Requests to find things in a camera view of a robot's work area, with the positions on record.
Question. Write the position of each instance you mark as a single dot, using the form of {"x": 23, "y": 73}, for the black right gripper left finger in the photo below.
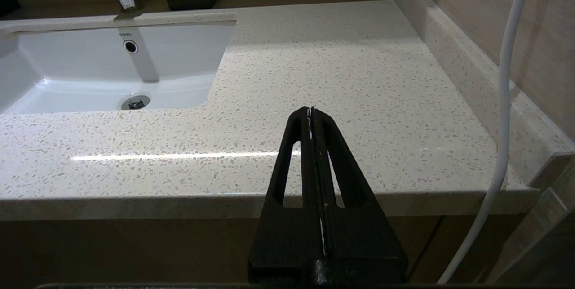
{"x": 278, "y": 244}

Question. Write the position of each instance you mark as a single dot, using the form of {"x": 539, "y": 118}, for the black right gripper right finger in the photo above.
{"x": 364, "y": 244}

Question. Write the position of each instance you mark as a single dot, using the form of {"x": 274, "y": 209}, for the wooden vanity cabinet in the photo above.
{"x": 134, "y": 253}

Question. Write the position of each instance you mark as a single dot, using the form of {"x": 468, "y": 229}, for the chrome sink drain stopper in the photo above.
{"x": 135, "y": 102}

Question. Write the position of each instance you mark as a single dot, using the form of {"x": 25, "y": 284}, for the white sink basin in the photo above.
{"x": 179, "y": 55}

